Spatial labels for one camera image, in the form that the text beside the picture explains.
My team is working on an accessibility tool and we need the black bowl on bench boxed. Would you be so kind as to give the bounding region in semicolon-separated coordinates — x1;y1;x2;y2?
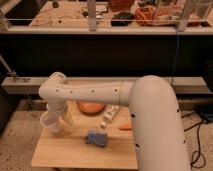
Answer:
111;12;134;26

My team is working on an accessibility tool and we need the black power cable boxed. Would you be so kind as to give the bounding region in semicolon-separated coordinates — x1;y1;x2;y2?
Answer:
181;111;208;169

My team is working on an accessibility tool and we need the orange crate on bench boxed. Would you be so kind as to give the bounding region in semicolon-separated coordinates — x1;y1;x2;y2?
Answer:
135;6;177;26

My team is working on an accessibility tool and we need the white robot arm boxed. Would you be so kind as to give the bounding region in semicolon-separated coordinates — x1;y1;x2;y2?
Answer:
38;72;191;171

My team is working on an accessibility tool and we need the metal clamp bracket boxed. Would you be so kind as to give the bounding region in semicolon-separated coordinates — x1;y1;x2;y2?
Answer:
0;54;32;85

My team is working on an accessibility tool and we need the blue sponge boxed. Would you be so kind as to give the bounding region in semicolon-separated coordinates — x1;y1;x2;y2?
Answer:
85;130;108;147

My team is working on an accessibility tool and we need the white tube bottle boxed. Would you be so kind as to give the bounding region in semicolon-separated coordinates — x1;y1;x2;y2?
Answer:
100;105;120;129

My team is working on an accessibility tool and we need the orange ceramic bowl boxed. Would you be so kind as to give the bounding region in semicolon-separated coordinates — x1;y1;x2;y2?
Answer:
77;101;105;115

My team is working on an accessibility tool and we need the orange carrot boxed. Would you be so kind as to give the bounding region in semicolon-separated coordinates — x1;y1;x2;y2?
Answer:
119;124;132;131

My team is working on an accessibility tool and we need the grey vertical post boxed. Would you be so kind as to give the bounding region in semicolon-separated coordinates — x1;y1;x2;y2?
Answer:
87;0;96;31

